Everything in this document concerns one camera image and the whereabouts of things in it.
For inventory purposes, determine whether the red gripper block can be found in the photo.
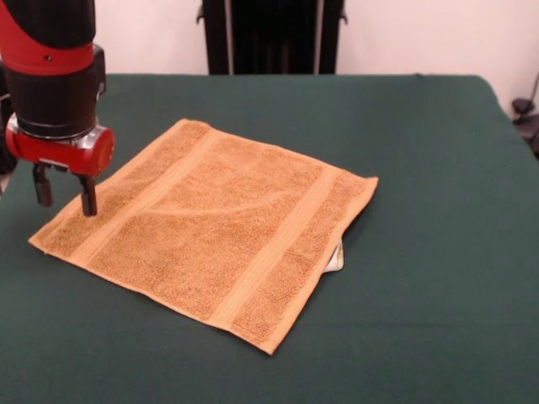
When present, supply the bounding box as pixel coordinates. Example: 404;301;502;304
4;125;116;218

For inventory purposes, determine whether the tan terry towel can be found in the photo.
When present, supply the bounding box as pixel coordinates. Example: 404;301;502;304
28;118;379;355

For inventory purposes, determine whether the dark green table cloth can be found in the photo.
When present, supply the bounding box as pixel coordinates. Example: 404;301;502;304
0;73;539;404

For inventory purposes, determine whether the black stand base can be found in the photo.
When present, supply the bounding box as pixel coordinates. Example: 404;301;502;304
511;97;539;159

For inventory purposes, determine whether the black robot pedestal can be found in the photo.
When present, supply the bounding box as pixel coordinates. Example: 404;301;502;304
196;0;349;76

